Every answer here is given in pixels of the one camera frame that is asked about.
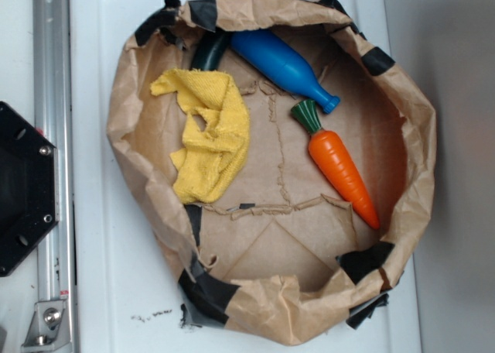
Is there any brown paper bag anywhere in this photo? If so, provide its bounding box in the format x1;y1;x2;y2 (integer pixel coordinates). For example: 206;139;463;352
107;0;436;345

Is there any dark green toy vegetable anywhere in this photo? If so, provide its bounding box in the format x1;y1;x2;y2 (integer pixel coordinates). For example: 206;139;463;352
190;30;232;71

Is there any white tray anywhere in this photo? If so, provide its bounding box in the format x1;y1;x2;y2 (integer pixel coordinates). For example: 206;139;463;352
68;0;423;353

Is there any blue plastic bottle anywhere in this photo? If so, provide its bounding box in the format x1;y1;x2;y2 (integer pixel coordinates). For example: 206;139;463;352
230;29;340;114

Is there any aluminium extrusion rail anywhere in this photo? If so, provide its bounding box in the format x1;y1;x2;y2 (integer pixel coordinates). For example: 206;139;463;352
33;0;80;352

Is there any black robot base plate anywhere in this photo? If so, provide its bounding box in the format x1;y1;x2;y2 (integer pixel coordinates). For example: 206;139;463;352
1;101;58;277

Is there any yellow cloth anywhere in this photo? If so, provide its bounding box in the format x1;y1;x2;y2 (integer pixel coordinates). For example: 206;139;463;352
150;68;251;204

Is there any metal corner bracket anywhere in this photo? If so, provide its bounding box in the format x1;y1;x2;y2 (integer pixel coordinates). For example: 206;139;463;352
21;300;72;352

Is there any orange toy carrot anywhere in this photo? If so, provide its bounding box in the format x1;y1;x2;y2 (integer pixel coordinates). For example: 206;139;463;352
291;100;381;230

